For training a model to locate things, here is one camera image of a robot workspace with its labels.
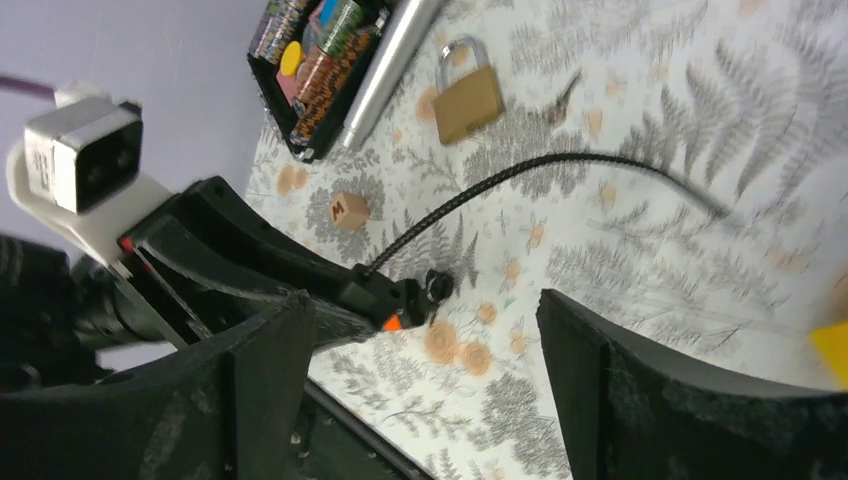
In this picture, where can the black poker chip case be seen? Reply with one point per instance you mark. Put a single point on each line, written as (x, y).
(308, 59)

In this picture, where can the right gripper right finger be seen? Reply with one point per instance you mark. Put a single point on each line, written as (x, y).
(632, 408)

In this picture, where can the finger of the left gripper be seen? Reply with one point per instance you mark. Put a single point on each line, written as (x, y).
(204, 261)

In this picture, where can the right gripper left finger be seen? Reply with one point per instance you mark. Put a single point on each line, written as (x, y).
(223, 408)

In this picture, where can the wooden letter cube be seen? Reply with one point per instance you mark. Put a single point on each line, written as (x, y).
(348, 211)

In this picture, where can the orange black carabiner clip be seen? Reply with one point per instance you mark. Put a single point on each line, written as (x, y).
(419, 302)

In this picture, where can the small padlock key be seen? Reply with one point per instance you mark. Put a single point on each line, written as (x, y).
(556, 113)

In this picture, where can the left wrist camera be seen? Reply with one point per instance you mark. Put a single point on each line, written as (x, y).
(77, 170)

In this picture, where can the yellow block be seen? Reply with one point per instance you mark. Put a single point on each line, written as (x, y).
(830, 344)

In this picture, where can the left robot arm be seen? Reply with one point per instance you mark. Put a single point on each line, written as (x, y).
(58, 314)

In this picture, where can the large brass padlock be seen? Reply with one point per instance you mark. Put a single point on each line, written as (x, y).
(470, 102)

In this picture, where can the floral table mat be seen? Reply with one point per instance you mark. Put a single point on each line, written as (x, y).
(746, 100)

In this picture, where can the silver microphone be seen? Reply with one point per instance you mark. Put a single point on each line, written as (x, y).
(405, 30)

